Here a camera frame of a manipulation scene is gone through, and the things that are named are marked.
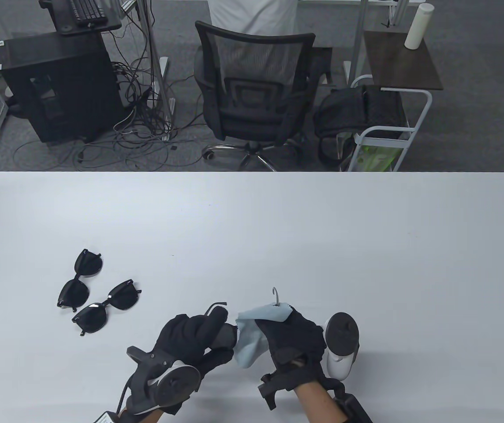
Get person's left hand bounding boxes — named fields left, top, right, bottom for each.
left=153, top=306, right=235, bottom=415

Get person's right hand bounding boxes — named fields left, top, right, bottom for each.
left=255, top=306, right=327, bottom=388

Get black sunglasses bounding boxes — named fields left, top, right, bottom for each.
left=56, top=249, right=103, bottom=313
left=207, top=287, right=281, bottom=352
left=72, top=279, right=142, bottom=336

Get grey and white controller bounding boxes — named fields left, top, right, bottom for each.
left=324, top=312, right=361, bottom=382
left=122, top=346, right=202, bottom=415

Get light blue cleaning cloth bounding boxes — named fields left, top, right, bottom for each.
left=233, top=304, right=292, bottom=370

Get person's left forearm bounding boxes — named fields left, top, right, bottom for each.
left=117, top=408, right=164, bottom=423

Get person's right forearm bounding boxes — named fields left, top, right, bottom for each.
left=294, top=381, right=345, bottom=423

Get green packet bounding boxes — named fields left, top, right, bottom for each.
left=358, top=145, right=404, bottom=171

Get black mesh office chair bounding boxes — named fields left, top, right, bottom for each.
left=194, top=21, right=334, bottom=172

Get black backpack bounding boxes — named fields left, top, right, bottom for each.
left=313, top=85, right=407, bottom=168

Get white desk leg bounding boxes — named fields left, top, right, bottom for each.
left=137, top=0, right=176, bottom=141

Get black computer tower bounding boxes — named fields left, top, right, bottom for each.
left=0, top=32, right=122, bottom=144

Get dark brown side table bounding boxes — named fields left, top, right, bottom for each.
left=362, top=30, right=444, bottom=91

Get white cylindrical bottle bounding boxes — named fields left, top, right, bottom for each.
left=404, top=2, right=434, bottom=50

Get black keyboard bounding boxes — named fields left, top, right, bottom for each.
left=69, top=0, right=107, bottom=22

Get black keyboard tray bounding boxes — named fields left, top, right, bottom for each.
left=39, top=0, right=122, bottom=36

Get tangle of black cables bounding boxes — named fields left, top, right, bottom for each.
left=14, top=0, right=204, bottom=170

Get white metal desk frame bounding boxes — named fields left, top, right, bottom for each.
left=343, top=0, right=411, bottom=86

